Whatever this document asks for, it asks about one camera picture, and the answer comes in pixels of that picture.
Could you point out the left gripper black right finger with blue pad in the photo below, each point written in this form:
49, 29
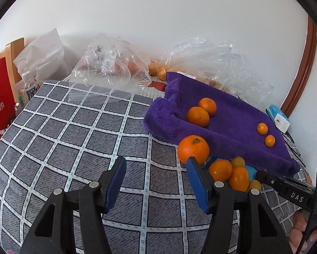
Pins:
259, 229

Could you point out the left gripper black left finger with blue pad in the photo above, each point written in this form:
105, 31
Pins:
53, 229

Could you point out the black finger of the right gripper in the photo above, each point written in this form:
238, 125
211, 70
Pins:
297, 192

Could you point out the small orange kumquat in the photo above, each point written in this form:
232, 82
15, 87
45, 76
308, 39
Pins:
270, 141
239, 179

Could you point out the large orange mandarin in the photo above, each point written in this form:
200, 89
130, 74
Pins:
193, 146

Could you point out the person's hand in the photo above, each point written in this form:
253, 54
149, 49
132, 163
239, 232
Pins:
296, 233

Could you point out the yellowish kumquat on plate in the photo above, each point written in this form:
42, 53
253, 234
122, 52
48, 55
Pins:
238, 162
254, 184

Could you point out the blue star-shaped plate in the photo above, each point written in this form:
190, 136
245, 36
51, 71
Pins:
251, 171

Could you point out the orange mandarin on plate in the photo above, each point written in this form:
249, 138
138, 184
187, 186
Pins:
220, 170

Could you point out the white and blue charger box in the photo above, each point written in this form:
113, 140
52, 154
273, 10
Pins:
279, 118

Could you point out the small kumquat on cloth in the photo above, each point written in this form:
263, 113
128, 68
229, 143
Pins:
262, 128

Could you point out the red paper bag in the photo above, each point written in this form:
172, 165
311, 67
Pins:
1, 97

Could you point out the orange mandarin on cloth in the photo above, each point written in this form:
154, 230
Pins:
198, 116
209, 105

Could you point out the purple fleece cloth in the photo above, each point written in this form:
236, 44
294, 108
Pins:
231, 132

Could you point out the clear plastic water bottle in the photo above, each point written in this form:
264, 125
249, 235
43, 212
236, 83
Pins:
27, 88

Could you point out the clear bag with oranges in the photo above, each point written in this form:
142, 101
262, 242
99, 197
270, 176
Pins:
215, 64

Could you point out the white plastic bag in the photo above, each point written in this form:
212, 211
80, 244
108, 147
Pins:
44, 58

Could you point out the clear bag with red fruit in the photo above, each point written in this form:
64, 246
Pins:
112, 63

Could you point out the brown wooden door frame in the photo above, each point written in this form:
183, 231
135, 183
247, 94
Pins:
304, 70

